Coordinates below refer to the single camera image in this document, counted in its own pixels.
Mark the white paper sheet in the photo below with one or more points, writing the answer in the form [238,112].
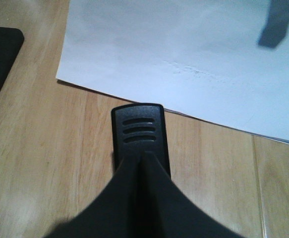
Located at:
[199,58]

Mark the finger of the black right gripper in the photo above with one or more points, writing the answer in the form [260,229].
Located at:
[276,26]

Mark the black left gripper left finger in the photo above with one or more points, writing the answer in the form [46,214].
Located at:
[114,212]

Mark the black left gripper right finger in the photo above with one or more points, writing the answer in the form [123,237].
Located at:
[173,214]

